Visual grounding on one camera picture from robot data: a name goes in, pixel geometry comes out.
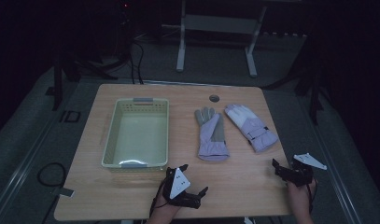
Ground hand-held gripper cable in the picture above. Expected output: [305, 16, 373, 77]
[148, 178, 168, 218]
[304, 182, 318, 215]

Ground dark device with red light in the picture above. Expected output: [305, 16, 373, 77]
[116, 0, 134, 27]

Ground grey tape strip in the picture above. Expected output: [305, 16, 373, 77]
[57, 188, 76, 199]

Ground left hand-held gripper cable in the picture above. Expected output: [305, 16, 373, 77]
[148, 178, 168, 218]

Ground right hand-held gripper cable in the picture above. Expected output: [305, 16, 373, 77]
[304, 182, 318, 215]

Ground black hanging cables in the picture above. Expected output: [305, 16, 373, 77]
[128, 38, 146, 86]

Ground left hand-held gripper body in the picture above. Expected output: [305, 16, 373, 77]
[162, 166, 202, 210]

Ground lilac glove with grey palm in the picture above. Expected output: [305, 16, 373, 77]
[194, 106, 231, 162]

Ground person's right hand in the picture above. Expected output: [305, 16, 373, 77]
[286, 178, 318, 224]

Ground pale green plastic basket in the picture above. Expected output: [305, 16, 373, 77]
[101, 97, 170, 171]

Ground black looped floor cable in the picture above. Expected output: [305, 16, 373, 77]
[36, 161, 67, 189]

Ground white metal stand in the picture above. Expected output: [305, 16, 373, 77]
[176, 0, 268, 78]

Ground person's left hand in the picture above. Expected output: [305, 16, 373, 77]
[146, 189, 183, 224]

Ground black rectangular floor frame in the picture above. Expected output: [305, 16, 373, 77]
[59, 109, 82, 123]

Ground black tripod stand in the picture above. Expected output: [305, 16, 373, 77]
[45, 50, 120, 112]
[261, 36, 333, 126]

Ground lilac glove with white fingers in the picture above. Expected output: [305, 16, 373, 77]
[224, 104, 279, 154]

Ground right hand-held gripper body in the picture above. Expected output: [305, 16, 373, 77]
[284, 152, 329, 188]

